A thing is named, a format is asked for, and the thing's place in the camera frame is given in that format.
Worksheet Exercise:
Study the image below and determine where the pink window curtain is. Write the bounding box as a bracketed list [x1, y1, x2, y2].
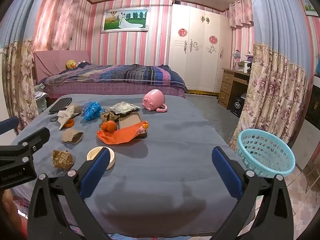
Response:
[33, 0, 91, 52]

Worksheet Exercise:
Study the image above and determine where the dark brown wrapper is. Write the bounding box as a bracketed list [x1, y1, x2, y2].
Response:
[100, 111, 119, 122]

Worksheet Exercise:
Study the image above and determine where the blue plastic bag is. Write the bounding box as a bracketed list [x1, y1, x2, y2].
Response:
[83, 101, 104, 121]

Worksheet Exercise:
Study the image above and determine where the floral curtain right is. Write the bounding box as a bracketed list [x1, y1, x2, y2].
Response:
[229, 0, 312, 150]

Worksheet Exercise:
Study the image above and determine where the bed with striped quilt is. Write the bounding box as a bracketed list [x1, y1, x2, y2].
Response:
[33, 50, 189, 99]

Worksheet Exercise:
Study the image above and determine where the black smartphone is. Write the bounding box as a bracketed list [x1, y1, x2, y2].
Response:
[49, 98, 72, 114]

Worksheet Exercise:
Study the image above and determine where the light blue plastic basket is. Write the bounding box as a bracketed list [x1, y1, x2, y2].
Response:
[237, 129, 296, 178]

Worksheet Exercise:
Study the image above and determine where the wooden desk with drawers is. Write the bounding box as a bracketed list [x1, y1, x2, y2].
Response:
[218, 68, 250, 109]

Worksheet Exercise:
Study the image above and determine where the orange mandarin fruit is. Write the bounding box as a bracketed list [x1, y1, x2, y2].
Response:
[100, 120, 117, 133]

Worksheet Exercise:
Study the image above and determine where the tan phone case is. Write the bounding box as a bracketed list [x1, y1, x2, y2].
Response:
[117, 112, 149, 142]

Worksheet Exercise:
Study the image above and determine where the brown paper ball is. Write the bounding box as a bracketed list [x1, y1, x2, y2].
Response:
[52, 150, 74, 171]

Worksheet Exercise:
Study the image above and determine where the pink pig mug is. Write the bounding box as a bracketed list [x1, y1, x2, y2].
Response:
[142, 89, 168, 113]

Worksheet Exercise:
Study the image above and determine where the framed wedding picture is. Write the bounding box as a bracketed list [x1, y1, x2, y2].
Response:
[100, 7, 151, 33]

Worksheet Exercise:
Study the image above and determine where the orange plastic bag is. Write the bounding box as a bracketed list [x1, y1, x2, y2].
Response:
[97, 121, 149, 145]

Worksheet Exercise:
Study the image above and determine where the floral curtain left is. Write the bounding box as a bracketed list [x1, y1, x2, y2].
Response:
[1, 0, 42, 132]

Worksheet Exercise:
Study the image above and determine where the white wardrobe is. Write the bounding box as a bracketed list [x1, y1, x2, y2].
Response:
[168, 4, 232, 93]

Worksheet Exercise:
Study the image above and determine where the floral curtain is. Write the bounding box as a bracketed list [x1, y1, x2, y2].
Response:
[1, 0, 42, 132]
[229, 0, 312, 150]

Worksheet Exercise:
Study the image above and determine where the brown cardboard piece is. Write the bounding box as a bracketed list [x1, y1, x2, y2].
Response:
[61, 128, 84, 144]

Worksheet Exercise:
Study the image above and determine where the person's left hand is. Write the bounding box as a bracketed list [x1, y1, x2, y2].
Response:
[1, 189, 28, 239]

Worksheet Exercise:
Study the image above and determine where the yellow duck plush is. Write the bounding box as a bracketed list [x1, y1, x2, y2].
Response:
[66, 60, 78, 69]

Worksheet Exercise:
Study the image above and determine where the grey blanket on table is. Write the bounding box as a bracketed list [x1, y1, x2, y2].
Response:
[11, 93, 256, 238]

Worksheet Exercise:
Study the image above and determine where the black box under desk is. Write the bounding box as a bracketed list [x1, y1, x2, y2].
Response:
[231, 96, 245, 117]

